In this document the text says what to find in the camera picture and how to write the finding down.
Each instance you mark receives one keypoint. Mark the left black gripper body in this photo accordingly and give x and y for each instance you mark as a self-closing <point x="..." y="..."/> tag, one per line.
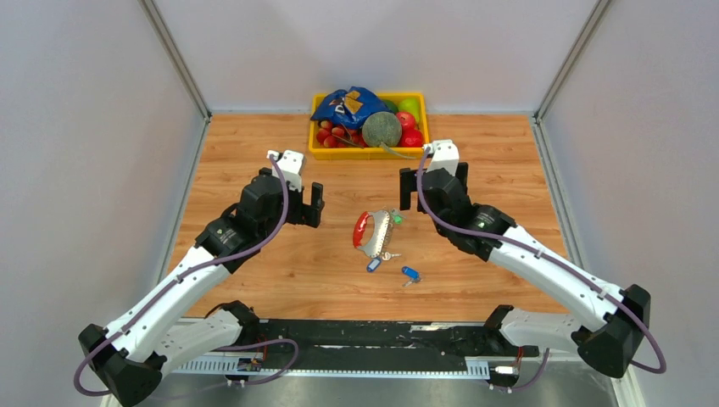
<point x="295" y="206"/>

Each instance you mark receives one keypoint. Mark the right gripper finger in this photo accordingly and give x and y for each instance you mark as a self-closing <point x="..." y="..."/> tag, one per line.
<point x="407" y="185"/>
<point x="461" y="173"/>

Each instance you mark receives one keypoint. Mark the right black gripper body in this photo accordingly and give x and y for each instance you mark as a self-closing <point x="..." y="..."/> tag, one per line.
<point x="464" y="191"/>

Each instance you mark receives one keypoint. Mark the red handled key ring holder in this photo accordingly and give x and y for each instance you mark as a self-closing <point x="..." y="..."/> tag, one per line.
<point x="371" y="231"/>

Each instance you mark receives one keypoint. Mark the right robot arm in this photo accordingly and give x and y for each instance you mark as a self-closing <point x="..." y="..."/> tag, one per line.
<point x="604" y="323"/>

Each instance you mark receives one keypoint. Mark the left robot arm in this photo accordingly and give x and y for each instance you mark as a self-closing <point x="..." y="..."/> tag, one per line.
<point x="134" y="353"/>

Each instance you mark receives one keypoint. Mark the red tomato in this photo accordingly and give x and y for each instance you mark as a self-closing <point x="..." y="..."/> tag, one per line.
<point x="411" y="138"/>

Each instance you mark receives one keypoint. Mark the green melon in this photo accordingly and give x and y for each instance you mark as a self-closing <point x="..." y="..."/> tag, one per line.
<point x="382" y="130"/>

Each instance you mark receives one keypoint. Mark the red apple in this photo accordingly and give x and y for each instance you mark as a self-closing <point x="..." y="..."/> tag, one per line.
<point x="406" y="120"/>

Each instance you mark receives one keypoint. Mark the yellow plastic bin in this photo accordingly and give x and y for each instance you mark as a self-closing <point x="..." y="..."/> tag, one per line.
<point x="319" y="151"/>

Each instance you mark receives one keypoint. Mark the green apple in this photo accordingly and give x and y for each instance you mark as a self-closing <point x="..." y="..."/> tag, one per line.
<point x="411" y="106"/>

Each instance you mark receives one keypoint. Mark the bunch of red fruits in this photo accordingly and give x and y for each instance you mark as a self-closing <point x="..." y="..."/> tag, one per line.
<point x="338" y="136"/>

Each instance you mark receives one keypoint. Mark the blue tag key on table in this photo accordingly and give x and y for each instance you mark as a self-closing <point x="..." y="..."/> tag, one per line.
<point x="413" y="276"/>

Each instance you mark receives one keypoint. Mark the blue snack bag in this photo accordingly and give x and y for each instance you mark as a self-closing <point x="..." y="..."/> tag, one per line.
<point x="349" y="108"/>

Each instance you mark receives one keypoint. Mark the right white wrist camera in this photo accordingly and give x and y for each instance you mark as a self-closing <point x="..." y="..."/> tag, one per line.
<point x="443" y="154"/>

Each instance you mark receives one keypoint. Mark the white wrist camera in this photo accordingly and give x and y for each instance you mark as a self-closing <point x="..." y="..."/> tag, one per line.
<point x="443" y="154"/>
<point x="290" y="164"/>

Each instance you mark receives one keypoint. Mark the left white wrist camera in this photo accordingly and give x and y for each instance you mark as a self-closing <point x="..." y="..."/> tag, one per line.
<point x="290" y="164"/>

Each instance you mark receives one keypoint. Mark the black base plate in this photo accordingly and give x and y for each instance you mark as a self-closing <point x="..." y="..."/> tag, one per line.
<point x="379" y="345"/>

